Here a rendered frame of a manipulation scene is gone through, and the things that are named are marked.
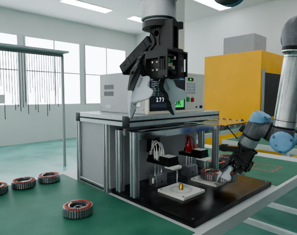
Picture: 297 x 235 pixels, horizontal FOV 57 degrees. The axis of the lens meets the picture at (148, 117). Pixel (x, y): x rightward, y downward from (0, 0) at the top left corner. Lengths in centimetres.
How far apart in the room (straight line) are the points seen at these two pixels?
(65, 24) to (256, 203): 754
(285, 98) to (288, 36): 21
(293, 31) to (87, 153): 105
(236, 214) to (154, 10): 84
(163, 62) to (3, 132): 702
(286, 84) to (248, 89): 387
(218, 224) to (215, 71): 436
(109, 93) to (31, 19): 655
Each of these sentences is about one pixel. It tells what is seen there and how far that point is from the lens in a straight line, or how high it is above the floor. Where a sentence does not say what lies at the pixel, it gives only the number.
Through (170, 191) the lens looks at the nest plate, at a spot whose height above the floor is 78.
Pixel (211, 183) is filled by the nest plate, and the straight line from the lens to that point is 138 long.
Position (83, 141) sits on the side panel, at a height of 97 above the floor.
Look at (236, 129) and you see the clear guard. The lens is 135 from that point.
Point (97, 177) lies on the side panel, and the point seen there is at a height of 80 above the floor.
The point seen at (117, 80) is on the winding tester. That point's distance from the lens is 140.
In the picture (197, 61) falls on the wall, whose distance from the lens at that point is 780.
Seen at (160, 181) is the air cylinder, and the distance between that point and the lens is 133.
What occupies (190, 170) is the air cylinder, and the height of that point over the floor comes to 80.
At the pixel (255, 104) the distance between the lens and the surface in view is 485.
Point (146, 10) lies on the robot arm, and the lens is 59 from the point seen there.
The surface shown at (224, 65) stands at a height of 175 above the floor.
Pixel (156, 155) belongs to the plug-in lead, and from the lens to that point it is 129.
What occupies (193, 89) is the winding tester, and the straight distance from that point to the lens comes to 148.
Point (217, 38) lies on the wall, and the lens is 756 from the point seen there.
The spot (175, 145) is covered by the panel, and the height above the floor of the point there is 92.
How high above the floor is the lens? 120
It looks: 4 degrees down
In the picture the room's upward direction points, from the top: straight up
